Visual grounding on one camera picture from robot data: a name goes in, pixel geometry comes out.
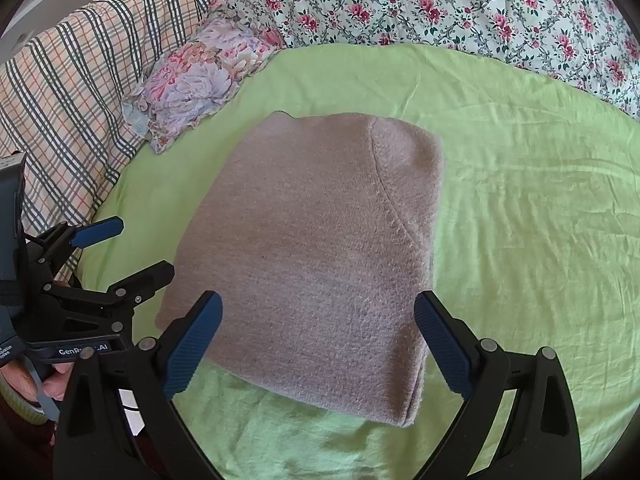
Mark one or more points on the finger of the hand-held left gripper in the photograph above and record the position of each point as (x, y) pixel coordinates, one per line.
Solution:
(100, 232)
(145, 280)

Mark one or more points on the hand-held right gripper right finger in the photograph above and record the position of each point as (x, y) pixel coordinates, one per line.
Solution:
(445, 345)

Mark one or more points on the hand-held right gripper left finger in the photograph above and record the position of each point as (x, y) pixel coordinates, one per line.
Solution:
(192, 350)

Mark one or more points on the beige knitted sweater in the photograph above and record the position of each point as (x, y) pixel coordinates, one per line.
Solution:
(310, 260)

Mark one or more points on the person's left hand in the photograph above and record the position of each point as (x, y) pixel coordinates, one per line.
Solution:
(17, 380)

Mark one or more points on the light green bed sheet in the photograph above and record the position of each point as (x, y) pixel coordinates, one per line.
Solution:
(525, 235)

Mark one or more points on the purple pink floral pillow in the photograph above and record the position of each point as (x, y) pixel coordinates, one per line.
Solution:
(200, 85)

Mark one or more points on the white red-flowered quilt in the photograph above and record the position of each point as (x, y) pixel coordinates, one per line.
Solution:
(425, 0)

